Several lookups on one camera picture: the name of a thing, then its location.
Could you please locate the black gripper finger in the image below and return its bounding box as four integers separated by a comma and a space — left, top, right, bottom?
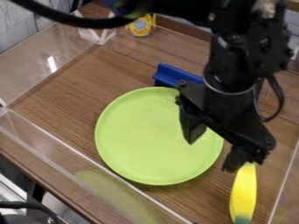
180, 106, 207, 144
221, 145, 255, 172

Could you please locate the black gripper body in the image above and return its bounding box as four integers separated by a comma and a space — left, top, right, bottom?
176, 80, 276, 165

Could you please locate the yellow green banana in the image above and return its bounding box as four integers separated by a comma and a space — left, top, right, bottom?
228, 163, 257, 224

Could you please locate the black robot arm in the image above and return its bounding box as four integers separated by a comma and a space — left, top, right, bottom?
101, 0, 294, 172

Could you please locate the green round plate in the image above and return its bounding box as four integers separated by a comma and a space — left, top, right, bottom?
95, 87, 223, 186

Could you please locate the blue plastic block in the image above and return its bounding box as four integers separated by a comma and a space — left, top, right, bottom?
152, 63, 203, 88

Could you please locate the yellow labelled tin can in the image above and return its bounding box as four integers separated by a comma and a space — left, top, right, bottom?
125, 14, 156, 38

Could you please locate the clear acrylic triangle bracket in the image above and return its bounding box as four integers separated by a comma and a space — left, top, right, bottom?
73, 10, 117, 46

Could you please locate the clear acrylic enclosure wall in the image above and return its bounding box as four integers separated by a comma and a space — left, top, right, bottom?
0, 99, 192, 224

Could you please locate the black cable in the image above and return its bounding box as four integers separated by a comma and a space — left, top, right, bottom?
7, 0, 133, 30

